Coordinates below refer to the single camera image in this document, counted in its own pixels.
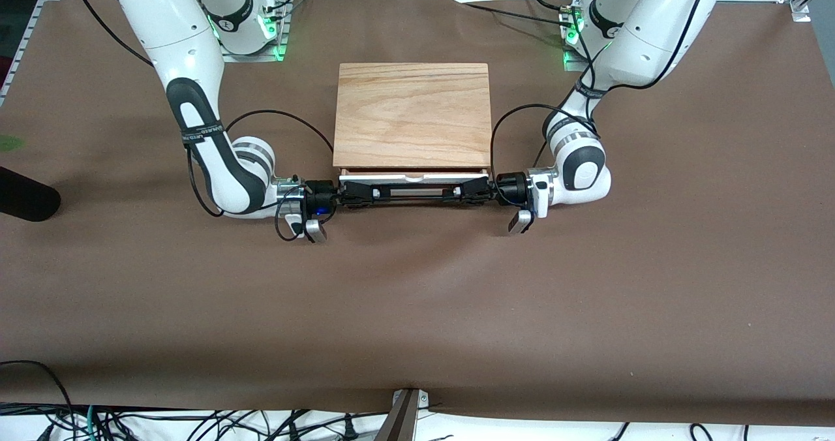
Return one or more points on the brown table cover sheet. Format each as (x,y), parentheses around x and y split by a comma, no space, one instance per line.
(417,297)

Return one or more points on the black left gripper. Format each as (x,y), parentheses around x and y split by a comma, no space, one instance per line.
(509,188)

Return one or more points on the metal table edge bracket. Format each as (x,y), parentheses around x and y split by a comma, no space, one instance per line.
(401,421)

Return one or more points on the wooden drawer cabinet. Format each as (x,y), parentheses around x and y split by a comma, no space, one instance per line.
(411,115)

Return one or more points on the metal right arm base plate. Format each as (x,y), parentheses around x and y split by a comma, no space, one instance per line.
(261,56)

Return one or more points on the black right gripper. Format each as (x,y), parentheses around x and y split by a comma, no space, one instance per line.
(320,194)

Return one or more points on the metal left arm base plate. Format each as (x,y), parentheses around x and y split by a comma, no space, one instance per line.
(574,62)

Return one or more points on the black foam cylinder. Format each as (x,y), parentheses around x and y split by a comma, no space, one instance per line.
(26,196)

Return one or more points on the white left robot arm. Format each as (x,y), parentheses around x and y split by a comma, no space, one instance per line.
(646,43)

